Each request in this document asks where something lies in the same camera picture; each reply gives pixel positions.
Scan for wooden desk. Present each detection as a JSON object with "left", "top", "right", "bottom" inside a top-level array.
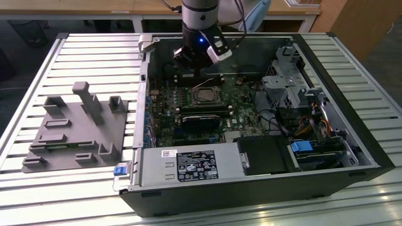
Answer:
[{"left": 0, "top": 0, "right": 323, "bottom": 33}]

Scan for wooden cabinet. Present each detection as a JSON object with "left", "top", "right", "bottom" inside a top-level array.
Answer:
[{"left": 308, "top": 0, "right": 402, "bottom": 62}]

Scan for silver chipset heatsink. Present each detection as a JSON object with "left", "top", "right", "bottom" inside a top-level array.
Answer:
[{"left": 224, "top": 131, "right": 242, "bottom": 143}]

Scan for black open PC case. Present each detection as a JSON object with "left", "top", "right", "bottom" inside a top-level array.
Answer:
[{"left": 118, "top": 32, "right": 395, "bottom": 218}]

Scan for blue disk carrier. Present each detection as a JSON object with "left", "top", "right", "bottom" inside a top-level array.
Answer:
[{"left": 290, "top": 140, "right": 314, "bottom": 153}]

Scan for black hard disk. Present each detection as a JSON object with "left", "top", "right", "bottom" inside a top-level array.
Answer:
[{"left": 295, "top": 150, "right": 345, "bottom": 170}]

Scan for black plastic duct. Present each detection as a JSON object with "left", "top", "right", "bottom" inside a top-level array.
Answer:
[{"left": 235, "top": 136, "right": 298, "bottom": 176}]

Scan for orange flat wire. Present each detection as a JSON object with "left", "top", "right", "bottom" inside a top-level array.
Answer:
[{"left": 318, "top": 119, "right": 333, "bottom": 137}]

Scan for black graphics card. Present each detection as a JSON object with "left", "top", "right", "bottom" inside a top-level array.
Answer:
[{"left": 180, "top": 114, "right": 222, "bottom": 131}]

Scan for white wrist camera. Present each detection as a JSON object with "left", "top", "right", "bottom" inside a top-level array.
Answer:
[{"left": 206, "top": 35, "right": 234, "bottom": 64}]

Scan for grey parts rack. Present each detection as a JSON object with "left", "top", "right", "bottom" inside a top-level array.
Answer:
[{"left": 20, "top": 81, "right": 130, "bottom": 174}]

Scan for yellow black power wires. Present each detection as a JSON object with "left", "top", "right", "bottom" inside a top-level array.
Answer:
[{"left": 295, "top": 117, "right": 314, "bottom": 137}]

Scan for white tray on desk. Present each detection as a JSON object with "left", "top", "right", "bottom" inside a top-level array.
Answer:
[{"left": 284, "top": 0, "right": 323, "bottom": 8}]

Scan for metal drive cage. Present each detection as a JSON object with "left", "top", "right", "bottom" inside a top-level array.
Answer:
[{"left": 260, "top": 46, "right": 330, "bottom": 109}]

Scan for grey power supply unit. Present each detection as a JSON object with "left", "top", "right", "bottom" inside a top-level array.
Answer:
[{"left": 138, "top": 142, "right": 247, "bottom": 186}]

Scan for black waste bin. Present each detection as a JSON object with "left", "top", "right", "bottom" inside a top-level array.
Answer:
[{"left": 8, "top": 20, "right": 49, "bottom": 48}]

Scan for black plastic cable bracket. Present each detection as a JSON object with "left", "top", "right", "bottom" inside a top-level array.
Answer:
[{"left": 275, "top": 107, "right": 304, "bottom": 137}]

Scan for black printed label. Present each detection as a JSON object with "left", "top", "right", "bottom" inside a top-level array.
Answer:
[{"left": 176, "top": 150, "right": 218, "bottom": 183}]

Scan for green motherboard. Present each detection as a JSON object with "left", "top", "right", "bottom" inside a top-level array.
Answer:
[{"left": 146, "top": 75, "right": 276, "bottom": 148}]

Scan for metal socket cover frame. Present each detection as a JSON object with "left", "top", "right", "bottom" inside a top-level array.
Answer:
[{"left": 190, "top": 86, "right": 222, "bottom": 106}]

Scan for silver CPU plate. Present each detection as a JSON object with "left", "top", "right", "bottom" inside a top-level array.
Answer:
[{"left": 198, "top": 90, "right": 215, "bottom": 102}]

